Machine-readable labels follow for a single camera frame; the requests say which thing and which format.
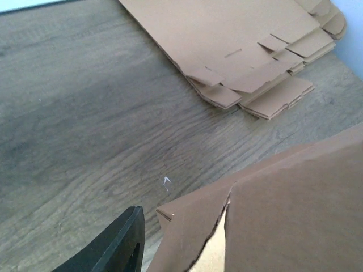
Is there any stack of flat cardboard blanks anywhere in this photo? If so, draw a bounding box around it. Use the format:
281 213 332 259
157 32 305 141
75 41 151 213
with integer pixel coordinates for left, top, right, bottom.
122 1 347 120

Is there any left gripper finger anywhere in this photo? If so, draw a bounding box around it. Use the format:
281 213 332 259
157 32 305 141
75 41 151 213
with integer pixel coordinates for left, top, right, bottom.
54 206 145 272

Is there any cardboard box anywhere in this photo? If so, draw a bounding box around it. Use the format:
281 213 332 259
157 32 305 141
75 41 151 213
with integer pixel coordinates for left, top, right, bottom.
148 124 362 271

